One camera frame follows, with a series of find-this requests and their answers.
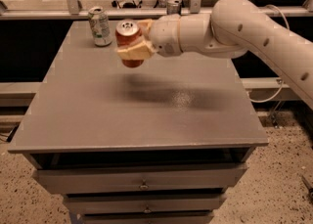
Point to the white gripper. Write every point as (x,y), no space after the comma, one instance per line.
(165,35)

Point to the red coke can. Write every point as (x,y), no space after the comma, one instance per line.
(126,32)

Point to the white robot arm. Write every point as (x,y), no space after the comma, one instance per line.
(231,29)

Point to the silver blue energy drink can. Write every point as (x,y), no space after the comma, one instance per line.
(173,7)

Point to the green white 7up can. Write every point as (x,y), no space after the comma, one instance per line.
(99,24)

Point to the grey drawer cabinet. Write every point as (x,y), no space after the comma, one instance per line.
(93,112)

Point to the top grey drawer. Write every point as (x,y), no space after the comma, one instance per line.
(140,179)

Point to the grey drawer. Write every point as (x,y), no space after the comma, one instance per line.
(194,217)
(140,179)
(145,203)

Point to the middle grey drawer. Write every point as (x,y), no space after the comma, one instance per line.
(145,203)

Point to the bottom grey drawer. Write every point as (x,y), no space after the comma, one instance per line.
(194,217)

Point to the grey metal window rail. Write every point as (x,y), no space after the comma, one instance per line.
(78,9)

